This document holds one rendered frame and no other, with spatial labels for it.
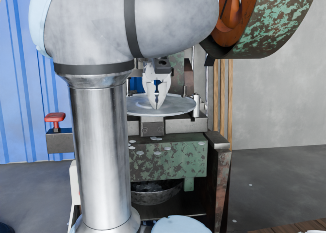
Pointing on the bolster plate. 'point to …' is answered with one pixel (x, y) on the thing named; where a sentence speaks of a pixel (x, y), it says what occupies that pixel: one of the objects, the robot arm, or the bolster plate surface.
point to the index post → (196, 105)
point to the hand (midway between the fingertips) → (156, 106)
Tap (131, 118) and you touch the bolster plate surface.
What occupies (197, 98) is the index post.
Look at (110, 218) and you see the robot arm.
